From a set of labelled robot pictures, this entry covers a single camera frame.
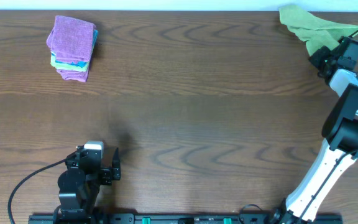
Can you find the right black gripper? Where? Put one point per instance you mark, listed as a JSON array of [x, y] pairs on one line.
[[321, 52]]

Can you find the green microfiber cloth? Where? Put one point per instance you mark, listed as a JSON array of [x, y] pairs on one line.
[[314, 31]]

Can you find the purple folded cloth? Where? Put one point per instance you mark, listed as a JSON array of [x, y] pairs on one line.
[[74, 75], [71, 37]]

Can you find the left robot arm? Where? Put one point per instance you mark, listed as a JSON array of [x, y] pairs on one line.
[[80, 185]]

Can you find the top purple folded cloth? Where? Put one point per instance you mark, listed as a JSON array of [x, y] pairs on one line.
[[71, 37]]

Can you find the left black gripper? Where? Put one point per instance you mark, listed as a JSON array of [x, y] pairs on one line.
[[106, 175]]

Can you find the blue folded cloth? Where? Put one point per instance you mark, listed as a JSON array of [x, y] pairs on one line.
[[71, 59]]

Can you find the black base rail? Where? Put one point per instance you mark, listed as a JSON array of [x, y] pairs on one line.
[[128, 218]]

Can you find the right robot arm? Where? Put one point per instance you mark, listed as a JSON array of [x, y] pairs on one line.
[[339, 149]]

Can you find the bottom purple folded cloth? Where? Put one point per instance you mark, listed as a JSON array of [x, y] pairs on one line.
[[74, 75]]

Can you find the light green folded cloth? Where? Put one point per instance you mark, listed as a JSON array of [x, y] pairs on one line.
[[78, 67]]

